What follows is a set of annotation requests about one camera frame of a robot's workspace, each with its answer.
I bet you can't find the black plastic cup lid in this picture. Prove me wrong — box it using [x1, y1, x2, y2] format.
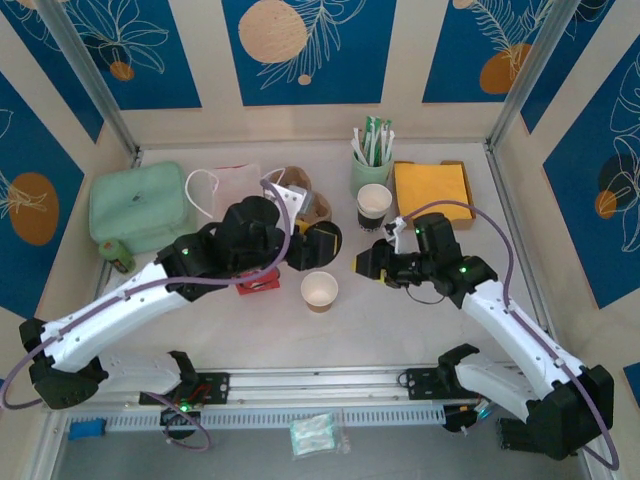
[302, 218, 344, 272]

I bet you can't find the brown paper cup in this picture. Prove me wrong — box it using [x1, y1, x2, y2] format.
[300, 271, 340, 315]

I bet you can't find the paper cup with black sleeve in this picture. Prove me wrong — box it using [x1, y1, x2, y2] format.
[356, 183, 394, 235]

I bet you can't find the red white paper bag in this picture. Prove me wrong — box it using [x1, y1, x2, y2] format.
[184, 162, 287, 297]

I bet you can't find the cardboard cup carrier stack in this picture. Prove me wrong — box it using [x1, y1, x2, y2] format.
[299, 172, 334, 224]

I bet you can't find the brown cardboard napkin tray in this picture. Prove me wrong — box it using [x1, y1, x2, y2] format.
[392, 158, 478, 232]

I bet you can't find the yellow paper napkin stack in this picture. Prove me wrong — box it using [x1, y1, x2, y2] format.
[393, 160, 476, 222]

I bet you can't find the mint green holder cup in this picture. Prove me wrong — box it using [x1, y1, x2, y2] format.
[351, 149, 394, 199]

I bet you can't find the green paper stick packet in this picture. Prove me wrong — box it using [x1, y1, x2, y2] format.
[375, 117, 389, 166]
[363, 115, 379, 166]

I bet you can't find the mint green fabric lunch bag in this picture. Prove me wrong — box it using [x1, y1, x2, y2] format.
[88, 160, 199, 254]

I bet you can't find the small green bottle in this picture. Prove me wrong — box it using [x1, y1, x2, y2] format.
[98, 238, 136, 274]

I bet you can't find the small electronics board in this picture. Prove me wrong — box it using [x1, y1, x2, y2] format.
[442, 399, 496, 435]
[159, 403, 202, 427]

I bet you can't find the small clear plastic bag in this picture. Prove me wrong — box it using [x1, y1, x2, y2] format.
[333, 424, 353, 456]

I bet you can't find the plastic bag of green packets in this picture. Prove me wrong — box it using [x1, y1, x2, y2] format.
[288, 410, 337, 457]

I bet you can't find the black ribbed block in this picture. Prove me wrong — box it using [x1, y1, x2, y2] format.
[496, 417, 536, 454]

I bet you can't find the small blue plastic object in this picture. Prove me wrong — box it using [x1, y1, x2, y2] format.
[67, 418, 106, 442]

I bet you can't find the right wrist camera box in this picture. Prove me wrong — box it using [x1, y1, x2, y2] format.
[383, 214, 417, 255]

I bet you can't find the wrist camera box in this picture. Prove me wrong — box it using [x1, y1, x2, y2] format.
[383, 214, 417, 255]
[272, 182, 314, 217]

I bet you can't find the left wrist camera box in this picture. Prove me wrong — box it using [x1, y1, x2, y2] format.
[272, 182, 314, 217]

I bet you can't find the aluminium table side rail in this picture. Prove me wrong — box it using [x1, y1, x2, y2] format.
[483, 142, 564, 362]

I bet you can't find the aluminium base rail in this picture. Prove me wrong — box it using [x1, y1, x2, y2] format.
[42, 360, 594, 415]

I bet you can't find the white slotted cable duct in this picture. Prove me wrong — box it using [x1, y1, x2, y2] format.
[64, 405, 447, 434]

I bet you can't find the aluminium frame post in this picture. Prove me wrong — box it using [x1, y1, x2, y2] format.
[34, 0, 142, 157]
[485, 0, 586, 152]

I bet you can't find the aluminium frame strut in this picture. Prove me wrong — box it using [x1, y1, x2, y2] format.
[28, 410, 69, 480]

